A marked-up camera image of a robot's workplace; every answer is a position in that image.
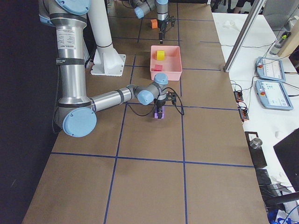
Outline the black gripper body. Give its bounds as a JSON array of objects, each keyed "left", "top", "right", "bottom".
[
  {"left": 157, "top": 16, "right": 176, "bottom": 33},
  {"left": 154, "top": 91, "right": 177, "bottom": 108}
]

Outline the purple foam block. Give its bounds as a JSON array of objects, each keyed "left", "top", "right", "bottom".
[{"left": 154, "top": 106, "right": 165, "bottom": 119}]

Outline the orange foam block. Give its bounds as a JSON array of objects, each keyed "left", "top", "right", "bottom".
[{"left": 150, "top": 19, "right": 158, "bottom": 29}]

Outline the yellow foam block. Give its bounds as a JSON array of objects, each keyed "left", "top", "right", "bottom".
[{"left": 157, "top": 50, "right": 165, "bottom": 61}]

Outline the red foam block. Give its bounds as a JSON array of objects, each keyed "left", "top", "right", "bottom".
[{"left": 153, "top": 64, "right": 163, "bottom": 71}]

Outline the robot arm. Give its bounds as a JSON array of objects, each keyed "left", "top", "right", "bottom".
[
  {"left": 39, "top": 0, "right": 171, "bottom": 138},
  {"left": 128, "top": 0, "right": 176, "bottom": 44}
]

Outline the pink plastic bin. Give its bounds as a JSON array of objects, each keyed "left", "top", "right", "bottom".
[{"left": 150, "top": 45, "right": 182, "bottom": 81}]

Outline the upper orange connector board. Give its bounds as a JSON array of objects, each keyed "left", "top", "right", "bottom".
[{"left": 234, "top": 90, "right": 243, "bottom": 102}]

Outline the orange connector board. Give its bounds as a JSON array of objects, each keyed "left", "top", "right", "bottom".
[
  {"left": 234, "top": 90, "right": 243, "bottom": 102},
  {"left": 238, "top": 106, "right": 249, "bottom": 122}
]

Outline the lower orange connector board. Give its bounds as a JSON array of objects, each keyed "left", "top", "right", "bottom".
[{"left": 238, "top": 106, "right": 249, "bottom": 122}]

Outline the white side table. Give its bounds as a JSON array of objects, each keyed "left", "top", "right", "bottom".
[{"left": 212, "top": 12, "right": 299, "bottom": 210}]

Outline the silver metal cylinder weight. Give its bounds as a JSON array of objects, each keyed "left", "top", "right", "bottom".
[{"left": 249, "top": 138, "right": 263, "bottom": 149}]

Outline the upper teach pendant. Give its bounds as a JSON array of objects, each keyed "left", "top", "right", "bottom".
[{"left": 256, "top": 57, "right": 286, "bottom": 82}]

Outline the teach pendant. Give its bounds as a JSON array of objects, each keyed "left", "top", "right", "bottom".
[
  {"left": 256, "top": 57, "right": 286, "bottom": 82},
  {"left": 255, "top": 79, "right": 293, "bottom": 111}
]

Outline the lower teach pendant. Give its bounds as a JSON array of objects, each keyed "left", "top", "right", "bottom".
[{"left": 255, "top": 79, "right": 293, "bottom": 111}]

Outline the grey handheld device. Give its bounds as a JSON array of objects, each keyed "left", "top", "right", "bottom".
[{"left": 270, "top": 31, "right": 292, "bottom": 55}]

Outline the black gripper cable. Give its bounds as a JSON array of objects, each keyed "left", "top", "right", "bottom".
[{"left": 127, "top": 87, "right": 185, "bottom": 117}]

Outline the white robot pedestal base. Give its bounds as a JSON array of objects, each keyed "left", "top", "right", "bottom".
[{"left": 88, "top": 0, "right": 126, "bottom": 77}]

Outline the aluminium frame post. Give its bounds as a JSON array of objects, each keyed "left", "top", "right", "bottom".
[{"left": 223, "top": 0, "right": 266, "bottom": 72}]

